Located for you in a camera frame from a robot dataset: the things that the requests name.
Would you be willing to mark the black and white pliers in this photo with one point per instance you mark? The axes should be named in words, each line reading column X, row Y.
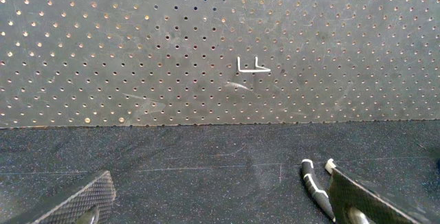
column 314, row 189

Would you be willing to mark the metal hook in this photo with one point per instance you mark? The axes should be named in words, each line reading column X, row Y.
column 252, row 70

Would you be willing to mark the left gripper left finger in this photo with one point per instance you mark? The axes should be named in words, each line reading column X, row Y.
column 82, row 196

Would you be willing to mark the black pegboard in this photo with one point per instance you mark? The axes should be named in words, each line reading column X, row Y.
column 103, row 79

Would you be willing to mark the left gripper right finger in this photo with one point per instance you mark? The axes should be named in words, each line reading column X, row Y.
column 361, row 203

